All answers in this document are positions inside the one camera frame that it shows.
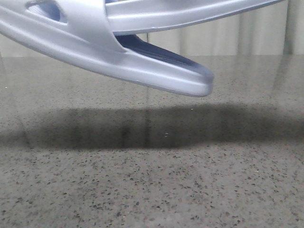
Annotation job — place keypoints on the light blue slipper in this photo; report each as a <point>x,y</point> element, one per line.
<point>144,16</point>
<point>78,32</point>

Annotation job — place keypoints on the pale green curtain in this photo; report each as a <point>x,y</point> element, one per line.
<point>273,29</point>

